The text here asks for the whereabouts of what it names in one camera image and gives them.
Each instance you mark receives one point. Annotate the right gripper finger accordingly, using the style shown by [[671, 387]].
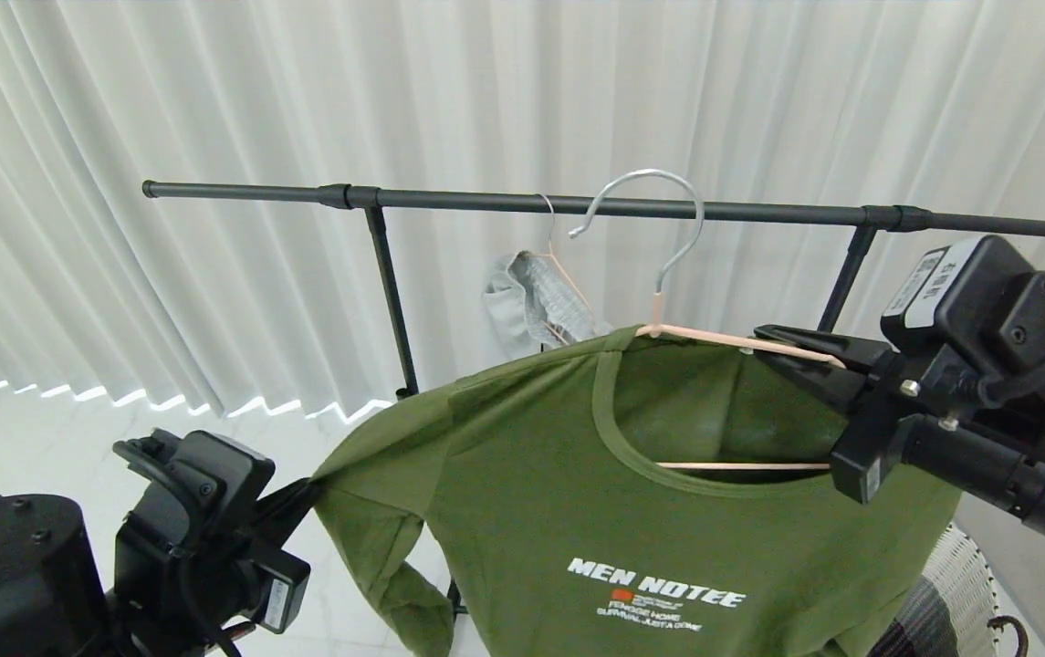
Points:
[[814, 383], [837, 345]]

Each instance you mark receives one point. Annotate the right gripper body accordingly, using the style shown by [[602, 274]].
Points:
[[960, 456]]

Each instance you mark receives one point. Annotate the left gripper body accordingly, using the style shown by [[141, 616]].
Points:
[[266, 584]]

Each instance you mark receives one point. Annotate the pink clothes hanger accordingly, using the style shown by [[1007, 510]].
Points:
[[701, 228], [548, 224]]

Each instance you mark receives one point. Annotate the green garment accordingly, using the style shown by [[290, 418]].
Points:
[[531, 474]]

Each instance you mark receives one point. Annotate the white laundry basket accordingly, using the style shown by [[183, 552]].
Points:
[[960, 593]]

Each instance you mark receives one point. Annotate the black clothes rack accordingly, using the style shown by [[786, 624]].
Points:
[[759, 212]]

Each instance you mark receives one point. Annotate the white curtain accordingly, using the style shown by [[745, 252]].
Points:
[[212, 109]]

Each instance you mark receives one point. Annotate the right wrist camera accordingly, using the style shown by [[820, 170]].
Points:
[[987, 319]]

